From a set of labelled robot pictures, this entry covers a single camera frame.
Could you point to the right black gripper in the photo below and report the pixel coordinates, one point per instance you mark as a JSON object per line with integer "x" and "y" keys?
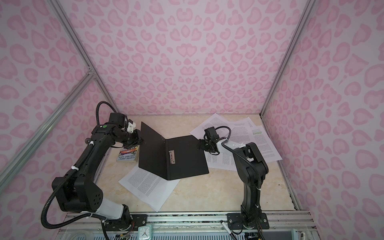
{"x": 201, "y": 145}

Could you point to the black file folder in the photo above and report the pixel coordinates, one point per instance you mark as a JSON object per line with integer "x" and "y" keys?
{"x": 171, "y": 159}

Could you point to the aluminium diagonal frame bar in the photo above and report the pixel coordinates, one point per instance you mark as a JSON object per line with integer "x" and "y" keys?
{"x": 29, "y": 148}

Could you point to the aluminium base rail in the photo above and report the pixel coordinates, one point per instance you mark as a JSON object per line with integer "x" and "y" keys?
{"x": 284, "y": 225}

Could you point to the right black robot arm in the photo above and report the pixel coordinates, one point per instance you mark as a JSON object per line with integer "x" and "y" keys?
{"x": 251, "y": 168}

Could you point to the white printed sheet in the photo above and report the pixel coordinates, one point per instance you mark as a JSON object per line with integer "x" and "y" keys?
{"x": 148, "y": 187}
{"x": 214, "y": 121}
{"x": 225, "y": 160}
{"x": 243, "y": 131}

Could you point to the white sheet green header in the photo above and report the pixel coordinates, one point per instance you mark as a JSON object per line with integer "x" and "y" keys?
{"x": 265, "y": 145}

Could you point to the colourful paperback book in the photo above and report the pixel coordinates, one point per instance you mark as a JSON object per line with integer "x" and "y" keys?
{"x": 129, "y": 155}

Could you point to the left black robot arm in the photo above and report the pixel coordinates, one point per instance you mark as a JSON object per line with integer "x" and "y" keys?
{"x": 77, "y": 192}

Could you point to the small white desk clock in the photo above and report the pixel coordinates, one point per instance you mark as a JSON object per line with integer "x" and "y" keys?
{"x": 145, "y": 232}

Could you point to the black pen on rail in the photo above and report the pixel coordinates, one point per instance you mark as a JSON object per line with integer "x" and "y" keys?
{"x": 227, "y": 229}

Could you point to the white printed sheet back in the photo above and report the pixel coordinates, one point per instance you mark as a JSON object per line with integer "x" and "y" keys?
{"x": 214, "y": 121}

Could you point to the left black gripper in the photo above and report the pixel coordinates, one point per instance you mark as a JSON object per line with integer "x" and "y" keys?
{"x": 138, "y": 139}

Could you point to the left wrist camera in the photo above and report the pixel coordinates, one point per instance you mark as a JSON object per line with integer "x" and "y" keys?
{"x": 122, "y": 122}

